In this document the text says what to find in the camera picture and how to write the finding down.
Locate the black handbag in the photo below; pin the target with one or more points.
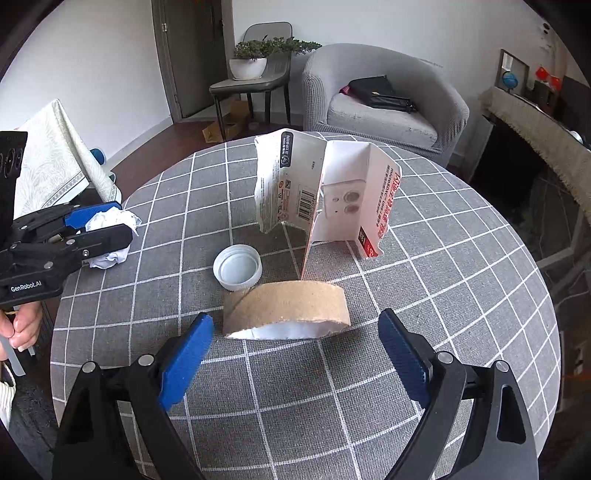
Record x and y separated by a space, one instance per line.
377 92

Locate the grey armchair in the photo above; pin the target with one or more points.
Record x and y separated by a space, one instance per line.
433 131

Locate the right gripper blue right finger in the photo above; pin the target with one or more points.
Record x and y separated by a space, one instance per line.
410 355

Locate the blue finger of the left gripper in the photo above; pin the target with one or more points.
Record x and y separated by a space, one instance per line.
79 216

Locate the beige fringed side table cloth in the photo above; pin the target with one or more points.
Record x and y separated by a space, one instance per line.
568 158

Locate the grey dining chair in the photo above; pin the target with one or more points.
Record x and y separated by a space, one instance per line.
275 76

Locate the small blue globe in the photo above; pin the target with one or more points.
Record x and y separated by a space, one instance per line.
509 80

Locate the brown cardboard tape roll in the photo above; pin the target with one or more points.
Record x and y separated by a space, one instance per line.
288 310

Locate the white potted plant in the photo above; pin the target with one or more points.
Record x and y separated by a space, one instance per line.
249 57

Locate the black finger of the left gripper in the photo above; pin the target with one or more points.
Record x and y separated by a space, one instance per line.
103 246

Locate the white printed carton packaging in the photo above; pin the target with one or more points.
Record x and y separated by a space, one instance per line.
332 190

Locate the grey door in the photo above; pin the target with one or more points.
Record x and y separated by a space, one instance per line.
193 40

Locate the grey checked tablecloth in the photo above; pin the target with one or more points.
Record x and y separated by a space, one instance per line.
296 383

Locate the cardboard box on floor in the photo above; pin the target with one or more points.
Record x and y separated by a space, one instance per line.
234 122

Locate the white paper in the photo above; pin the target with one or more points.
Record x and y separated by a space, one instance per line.
110 218

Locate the person's left hand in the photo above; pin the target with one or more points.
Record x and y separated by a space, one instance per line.
22 332

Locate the framed picture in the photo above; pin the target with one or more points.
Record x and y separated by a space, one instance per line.
509 62

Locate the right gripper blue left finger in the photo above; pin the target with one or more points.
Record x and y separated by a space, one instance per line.
183 360

